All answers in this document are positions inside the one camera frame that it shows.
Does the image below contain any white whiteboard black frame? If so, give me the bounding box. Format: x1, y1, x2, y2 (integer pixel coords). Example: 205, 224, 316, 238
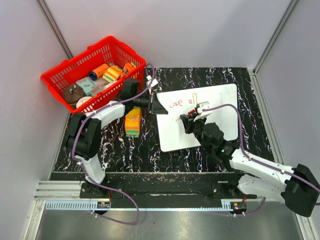
156, 83, 239, 152

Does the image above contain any teal small box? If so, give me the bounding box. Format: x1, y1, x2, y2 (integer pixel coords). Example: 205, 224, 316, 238
76, 77, 96, 96

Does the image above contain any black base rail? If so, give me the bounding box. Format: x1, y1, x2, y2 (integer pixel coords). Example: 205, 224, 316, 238
79, 172, 258, 201

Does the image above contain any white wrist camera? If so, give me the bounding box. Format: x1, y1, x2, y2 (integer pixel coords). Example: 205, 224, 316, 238
146, 75, 159, 88
193, 101, 213, 122

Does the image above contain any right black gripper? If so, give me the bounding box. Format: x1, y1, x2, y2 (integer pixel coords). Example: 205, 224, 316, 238
181, 113, 211, 152

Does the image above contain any brown round donut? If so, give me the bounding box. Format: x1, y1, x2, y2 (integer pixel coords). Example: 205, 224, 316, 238
62, 83, 86, 105

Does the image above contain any red capped whiteboard marker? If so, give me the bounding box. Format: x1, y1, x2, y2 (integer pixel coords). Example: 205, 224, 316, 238
176, 109, 196, 121

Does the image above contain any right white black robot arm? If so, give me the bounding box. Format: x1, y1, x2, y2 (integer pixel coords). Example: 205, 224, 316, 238
179, 111, 320, 217

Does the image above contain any white round container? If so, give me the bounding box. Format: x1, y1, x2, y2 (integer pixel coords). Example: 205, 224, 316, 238
75, 96, 92, 108

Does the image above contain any orange snack box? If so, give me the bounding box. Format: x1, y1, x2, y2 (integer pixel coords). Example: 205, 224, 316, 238
120, 62, 136, 78

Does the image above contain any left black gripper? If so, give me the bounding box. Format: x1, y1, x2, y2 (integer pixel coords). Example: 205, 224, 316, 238
132, 91, 168, 116

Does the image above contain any red plastic shopping basket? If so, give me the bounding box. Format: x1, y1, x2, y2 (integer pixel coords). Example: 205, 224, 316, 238
41, 36, 146, 114

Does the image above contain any stacked colourful sponge pack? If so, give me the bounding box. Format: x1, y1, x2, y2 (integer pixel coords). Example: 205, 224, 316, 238
124, 107, 142, 138

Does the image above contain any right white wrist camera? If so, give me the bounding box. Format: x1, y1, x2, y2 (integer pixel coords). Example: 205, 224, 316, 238
193, 101, 213, 122

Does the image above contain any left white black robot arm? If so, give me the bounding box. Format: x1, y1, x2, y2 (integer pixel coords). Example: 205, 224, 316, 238
63, 75, 168, 198

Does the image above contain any pink white packet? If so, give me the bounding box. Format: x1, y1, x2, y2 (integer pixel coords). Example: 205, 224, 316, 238
90, 77, 117, 97

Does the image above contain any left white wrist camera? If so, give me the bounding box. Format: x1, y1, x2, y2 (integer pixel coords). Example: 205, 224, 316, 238
146, 75, 159, 88

